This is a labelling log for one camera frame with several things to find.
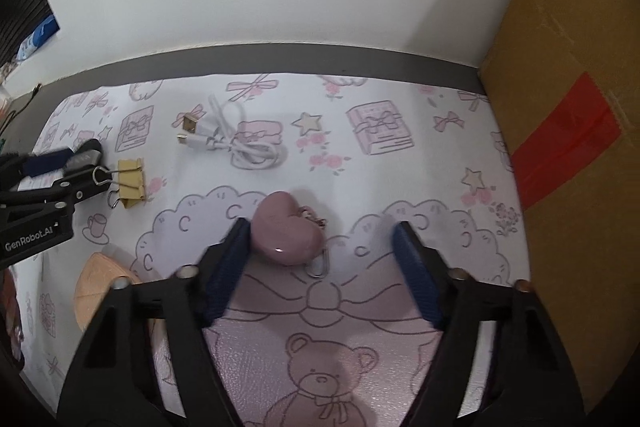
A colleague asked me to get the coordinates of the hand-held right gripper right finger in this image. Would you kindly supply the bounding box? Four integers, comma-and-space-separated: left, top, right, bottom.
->
392, 221, 586, 427

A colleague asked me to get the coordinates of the yellow binder clip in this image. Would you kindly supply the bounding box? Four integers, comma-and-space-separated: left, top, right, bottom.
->
92, 158, 148, 209

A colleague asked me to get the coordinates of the orange makeup puff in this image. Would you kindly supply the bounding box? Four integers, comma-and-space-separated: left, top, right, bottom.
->
74, 252, 147, 333

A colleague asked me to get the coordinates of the white charging cable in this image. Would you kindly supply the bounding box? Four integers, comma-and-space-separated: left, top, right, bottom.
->
175, 93, 286, 170

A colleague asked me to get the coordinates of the brown cardboard box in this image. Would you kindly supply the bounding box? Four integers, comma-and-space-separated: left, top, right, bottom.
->
477, 0, 640, 413

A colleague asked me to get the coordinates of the thin black cable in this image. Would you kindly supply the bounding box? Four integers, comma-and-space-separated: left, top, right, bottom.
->
0, 83, 43, 130

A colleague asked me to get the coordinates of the pink heart keychain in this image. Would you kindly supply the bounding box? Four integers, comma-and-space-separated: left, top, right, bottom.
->
250, 191, 330, 279

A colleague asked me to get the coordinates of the blue tissue package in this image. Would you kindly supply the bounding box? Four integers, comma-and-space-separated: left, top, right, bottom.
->
17, 14, 60, 60

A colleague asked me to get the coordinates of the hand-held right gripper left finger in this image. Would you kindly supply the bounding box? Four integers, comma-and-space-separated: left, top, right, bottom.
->
57, 217, 251, 427

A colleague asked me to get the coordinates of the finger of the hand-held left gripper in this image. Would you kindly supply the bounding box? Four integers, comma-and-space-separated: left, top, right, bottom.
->
0, 169, 113, 208
0, 139, 103, 190

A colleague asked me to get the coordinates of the person's left hand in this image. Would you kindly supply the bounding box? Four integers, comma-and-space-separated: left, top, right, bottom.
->
0, 269, 25, 370

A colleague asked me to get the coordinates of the pink printed desk mat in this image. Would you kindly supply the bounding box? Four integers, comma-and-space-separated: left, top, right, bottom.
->
20, 72, 531, 427

